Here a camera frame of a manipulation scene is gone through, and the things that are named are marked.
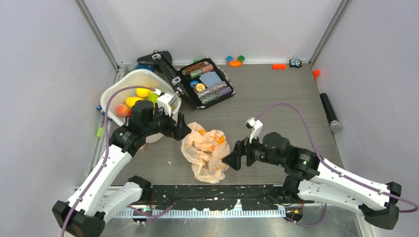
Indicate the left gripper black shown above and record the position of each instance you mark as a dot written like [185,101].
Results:
[178,131]

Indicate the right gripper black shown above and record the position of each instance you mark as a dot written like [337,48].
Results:
[233,159]

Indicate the translucent plastic bag banana print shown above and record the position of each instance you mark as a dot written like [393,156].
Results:
[205,151]

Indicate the green fake pear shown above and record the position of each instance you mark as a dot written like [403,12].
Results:
[153,97]

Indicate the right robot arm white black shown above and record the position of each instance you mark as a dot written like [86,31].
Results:
[311,179]

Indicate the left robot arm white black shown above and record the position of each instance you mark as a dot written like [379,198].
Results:
[88,210]

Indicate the yellow fake lemon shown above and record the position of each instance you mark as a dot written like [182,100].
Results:
[143,92]

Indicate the yellow fake mango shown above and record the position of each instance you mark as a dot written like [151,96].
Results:
[130,101]

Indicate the orange fake peach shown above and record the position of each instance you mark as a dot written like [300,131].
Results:
[122,110]

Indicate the black poker chip case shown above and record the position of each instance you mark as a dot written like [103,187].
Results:
[201,84]

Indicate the white plastic basin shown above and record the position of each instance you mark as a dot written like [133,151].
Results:
[138,77]

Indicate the green clip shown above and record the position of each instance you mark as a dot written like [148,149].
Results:
[99,132]

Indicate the blue toy cube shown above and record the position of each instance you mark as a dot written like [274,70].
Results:
[229,58]

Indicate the green toy cube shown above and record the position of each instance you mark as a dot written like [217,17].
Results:
[241,58]

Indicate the orange block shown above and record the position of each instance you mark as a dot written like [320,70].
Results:
[279,66]

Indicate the black microphone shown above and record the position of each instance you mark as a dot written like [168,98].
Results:
[334,124]

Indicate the small toy car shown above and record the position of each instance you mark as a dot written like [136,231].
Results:
[295,63]

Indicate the orange corner piece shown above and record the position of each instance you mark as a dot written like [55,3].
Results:
[316,73]

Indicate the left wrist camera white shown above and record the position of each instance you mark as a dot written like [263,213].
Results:
[165,102]

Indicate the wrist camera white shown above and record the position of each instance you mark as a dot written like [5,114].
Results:
[255,126]
[165,102]

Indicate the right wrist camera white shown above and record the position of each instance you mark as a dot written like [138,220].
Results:
[255,126]

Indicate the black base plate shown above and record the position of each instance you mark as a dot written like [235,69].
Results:
[214,197]

